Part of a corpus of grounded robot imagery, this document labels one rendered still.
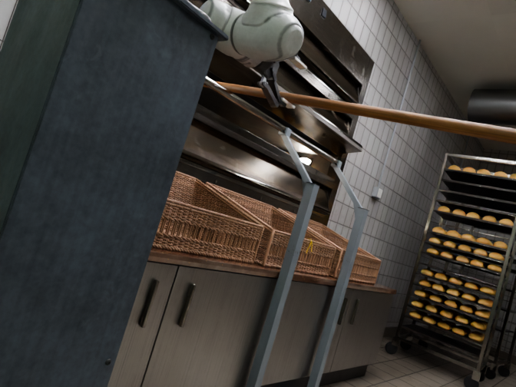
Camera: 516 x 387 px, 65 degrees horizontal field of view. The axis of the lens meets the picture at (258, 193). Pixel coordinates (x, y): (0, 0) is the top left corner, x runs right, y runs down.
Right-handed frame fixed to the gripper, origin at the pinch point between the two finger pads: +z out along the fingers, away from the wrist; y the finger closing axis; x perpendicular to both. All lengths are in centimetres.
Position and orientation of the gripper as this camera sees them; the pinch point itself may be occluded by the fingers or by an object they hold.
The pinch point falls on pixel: (296, 86)
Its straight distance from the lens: 134.6
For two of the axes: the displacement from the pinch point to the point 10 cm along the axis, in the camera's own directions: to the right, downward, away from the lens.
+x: 7.3, 1.8, -6.6
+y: -2.9, 9.5, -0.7
